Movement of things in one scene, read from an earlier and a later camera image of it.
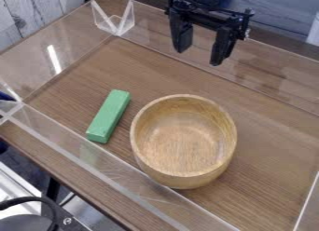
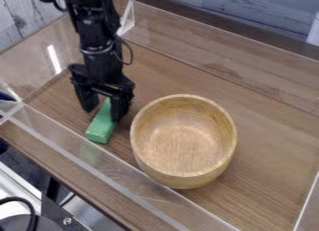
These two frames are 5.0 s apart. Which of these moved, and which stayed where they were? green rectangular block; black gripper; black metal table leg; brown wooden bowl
Moved: black gripper
Stayed: brown wooden bowl; black metal table leg; green rectangular block
